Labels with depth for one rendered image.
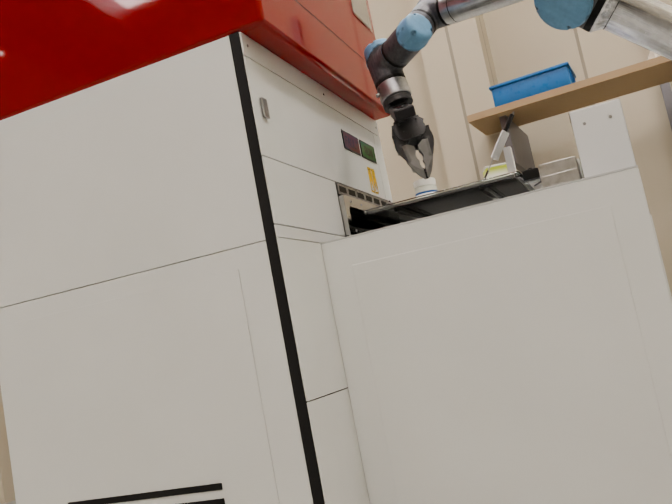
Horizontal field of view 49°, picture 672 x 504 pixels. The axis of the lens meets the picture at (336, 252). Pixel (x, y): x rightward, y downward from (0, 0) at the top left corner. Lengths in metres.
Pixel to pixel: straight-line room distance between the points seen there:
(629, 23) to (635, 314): 0.55
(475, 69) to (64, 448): 2.78
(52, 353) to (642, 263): 1.16
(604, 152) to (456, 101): 2.34
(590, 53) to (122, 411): 3.03
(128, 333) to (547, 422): 0.81
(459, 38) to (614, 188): 2.53
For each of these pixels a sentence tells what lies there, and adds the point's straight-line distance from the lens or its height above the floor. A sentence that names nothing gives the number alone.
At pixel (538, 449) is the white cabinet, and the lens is 1.45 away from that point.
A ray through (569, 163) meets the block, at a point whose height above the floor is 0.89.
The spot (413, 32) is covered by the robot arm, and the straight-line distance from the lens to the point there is 1.72.
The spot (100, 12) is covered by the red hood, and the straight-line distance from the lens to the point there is 1.67.
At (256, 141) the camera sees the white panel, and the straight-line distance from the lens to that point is 1.40.
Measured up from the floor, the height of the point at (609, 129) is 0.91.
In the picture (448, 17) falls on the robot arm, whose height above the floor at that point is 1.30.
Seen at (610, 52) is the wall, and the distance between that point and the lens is 3.95.
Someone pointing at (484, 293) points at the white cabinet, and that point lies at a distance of 1.44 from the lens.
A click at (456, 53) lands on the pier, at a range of 3.85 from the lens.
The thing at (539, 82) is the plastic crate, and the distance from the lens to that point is 3.41.
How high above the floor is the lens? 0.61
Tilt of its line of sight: 7 degrees up
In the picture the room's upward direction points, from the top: 11 degrees counter-clockwise
